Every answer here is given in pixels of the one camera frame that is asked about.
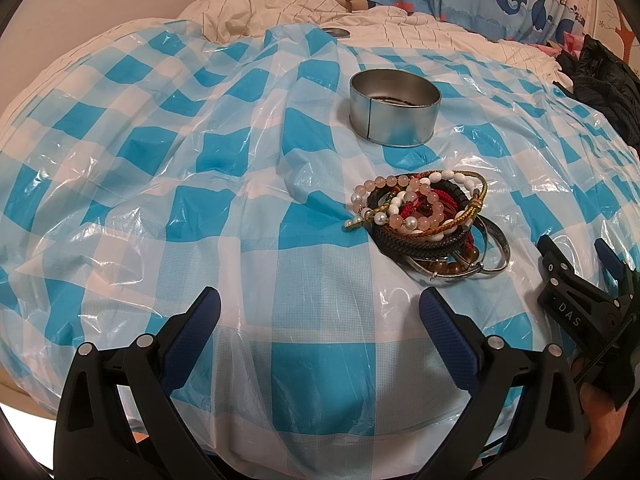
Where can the white grid pattern duvet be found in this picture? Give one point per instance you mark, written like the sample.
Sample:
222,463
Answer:
381,26

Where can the blue white checkered plastic sheet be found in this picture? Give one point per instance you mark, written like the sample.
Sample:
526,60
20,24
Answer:
153,163

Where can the black garment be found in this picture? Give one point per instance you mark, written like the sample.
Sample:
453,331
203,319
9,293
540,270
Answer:
604,82

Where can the right hand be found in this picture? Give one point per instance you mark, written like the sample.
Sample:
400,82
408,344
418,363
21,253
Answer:
605,420

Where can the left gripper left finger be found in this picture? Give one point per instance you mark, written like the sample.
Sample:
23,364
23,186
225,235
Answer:
116,419

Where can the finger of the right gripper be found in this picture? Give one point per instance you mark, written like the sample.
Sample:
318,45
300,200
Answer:
616,267
554,263

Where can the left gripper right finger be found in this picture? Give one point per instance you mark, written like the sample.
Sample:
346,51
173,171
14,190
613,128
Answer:
545,439

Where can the silver tin lid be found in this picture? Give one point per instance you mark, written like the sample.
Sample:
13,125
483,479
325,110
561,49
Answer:
335,32

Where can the pink fabric item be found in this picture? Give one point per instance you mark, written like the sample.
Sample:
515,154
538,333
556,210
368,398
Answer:
571,45

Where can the round silver metal tin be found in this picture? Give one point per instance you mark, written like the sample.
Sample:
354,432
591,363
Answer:
393,108

